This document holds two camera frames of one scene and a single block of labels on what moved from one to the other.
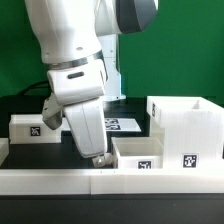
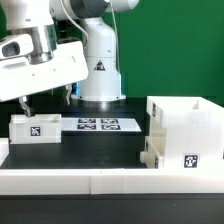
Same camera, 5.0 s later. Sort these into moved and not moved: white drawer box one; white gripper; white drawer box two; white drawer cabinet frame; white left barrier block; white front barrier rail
Moved: white gripper; white drawer box one
Not moved: white drawer box two; white front barrier rail; white left barrier block; white drawer cabinet frame
